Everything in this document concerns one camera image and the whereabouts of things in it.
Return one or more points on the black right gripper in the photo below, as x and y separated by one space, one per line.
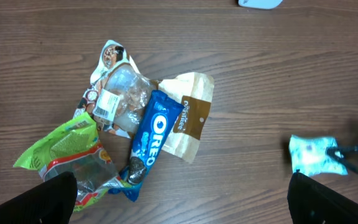
310 202

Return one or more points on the green snack packet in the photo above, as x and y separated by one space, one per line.
75 147

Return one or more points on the white snack packet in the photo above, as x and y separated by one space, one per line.
309 156

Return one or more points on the blue oreo packet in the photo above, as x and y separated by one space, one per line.
159 118

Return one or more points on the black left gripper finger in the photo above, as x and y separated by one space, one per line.
50 202

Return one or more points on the beige pastry snack packet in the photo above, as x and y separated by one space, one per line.
118 94

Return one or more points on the white barcode scanner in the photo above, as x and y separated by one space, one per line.
260 4

